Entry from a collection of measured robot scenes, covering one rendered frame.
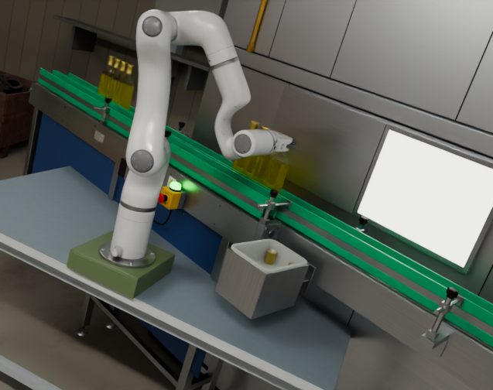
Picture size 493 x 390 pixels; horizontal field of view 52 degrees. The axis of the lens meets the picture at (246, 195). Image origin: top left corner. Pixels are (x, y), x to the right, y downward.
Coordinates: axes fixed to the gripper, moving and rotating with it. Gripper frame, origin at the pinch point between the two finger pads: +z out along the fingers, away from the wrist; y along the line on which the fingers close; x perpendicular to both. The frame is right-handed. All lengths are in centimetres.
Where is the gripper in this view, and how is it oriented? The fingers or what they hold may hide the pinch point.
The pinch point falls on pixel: (285, 140)
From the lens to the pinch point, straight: 184.2
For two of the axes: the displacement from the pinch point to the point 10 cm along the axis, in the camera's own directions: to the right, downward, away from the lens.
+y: -8.3, -3.9, 4.1
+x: -2.9, 9.1, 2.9
